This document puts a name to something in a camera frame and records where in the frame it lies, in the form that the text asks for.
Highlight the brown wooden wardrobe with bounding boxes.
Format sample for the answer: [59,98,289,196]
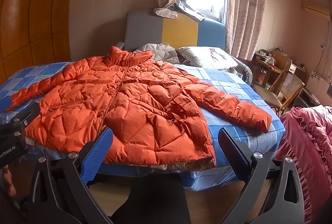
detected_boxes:
[0,0,78,84]

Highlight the white printed pillow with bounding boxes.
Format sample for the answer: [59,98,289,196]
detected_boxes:
[178,46,239,70]

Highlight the white air conditioner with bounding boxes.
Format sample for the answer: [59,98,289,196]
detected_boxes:
[302,0,331,22]

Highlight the grey quilted blanket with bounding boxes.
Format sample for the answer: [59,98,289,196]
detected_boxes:
[133,43,187,65]

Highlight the grey yellow blue headboard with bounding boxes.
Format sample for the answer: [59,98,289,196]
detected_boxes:
[124,9,227,54]

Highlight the orange puffer jacket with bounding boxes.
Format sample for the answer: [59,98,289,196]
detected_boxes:
[5,45,273,170]

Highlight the long beige patterned curtain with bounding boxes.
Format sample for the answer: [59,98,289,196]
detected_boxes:
[224,0,269,61]

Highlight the rattan chair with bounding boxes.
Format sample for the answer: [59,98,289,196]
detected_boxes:
[253,70,305,117]

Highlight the grey cushion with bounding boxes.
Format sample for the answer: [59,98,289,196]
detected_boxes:
[231,55,253,86]

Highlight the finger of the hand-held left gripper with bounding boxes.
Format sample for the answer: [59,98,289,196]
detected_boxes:
[4,102,41,134]

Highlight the pink ruffled quilt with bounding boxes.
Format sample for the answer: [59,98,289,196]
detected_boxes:
[275,105,332,224]

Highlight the brown paper bag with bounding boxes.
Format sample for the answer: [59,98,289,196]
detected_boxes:
[272,49,293,72]

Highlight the person's left hand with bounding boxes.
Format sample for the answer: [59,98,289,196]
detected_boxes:
[0,163,16,197]

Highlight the cluttered wooden desk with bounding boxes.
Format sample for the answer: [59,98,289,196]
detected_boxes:
[253,50,306,87]

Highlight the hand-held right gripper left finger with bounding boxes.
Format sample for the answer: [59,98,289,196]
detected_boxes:
[24,127,115,224]

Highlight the white floral bag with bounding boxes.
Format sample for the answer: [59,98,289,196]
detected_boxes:
[309,70,329,90]

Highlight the bed with blue plaid sheet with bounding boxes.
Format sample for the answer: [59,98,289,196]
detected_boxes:
[0,60,286,192]

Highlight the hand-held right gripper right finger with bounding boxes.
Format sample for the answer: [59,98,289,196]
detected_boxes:
[218,127,305,224]

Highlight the person's black trousers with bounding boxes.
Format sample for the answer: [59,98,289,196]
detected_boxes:
[110,177,187,224]

